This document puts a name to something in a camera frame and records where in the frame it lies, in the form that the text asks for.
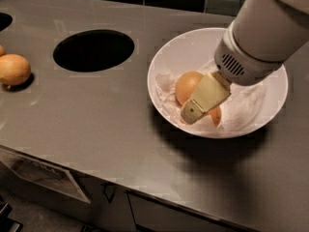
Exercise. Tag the dark cabinet drawer front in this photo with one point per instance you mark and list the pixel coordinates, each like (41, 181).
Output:
(150, 215)

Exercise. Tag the paper sign on cabinet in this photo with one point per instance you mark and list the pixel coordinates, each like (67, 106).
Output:
(44, 174)

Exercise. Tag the white paper napkin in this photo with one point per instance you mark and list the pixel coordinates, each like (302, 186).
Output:
(237, 113)

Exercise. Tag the white ceramic bowl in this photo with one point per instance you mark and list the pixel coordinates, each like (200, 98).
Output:
(194, 50)

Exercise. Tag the orange at bowl back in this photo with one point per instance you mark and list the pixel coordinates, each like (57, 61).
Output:
(185, 86)

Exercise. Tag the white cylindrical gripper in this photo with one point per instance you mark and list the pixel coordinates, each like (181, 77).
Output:
(241, 63)

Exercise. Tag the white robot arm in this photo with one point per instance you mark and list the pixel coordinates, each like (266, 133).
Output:
(261, 38)

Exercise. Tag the large orange on counter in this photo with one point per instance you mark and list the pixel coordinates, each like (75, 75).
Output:
(14, 69)

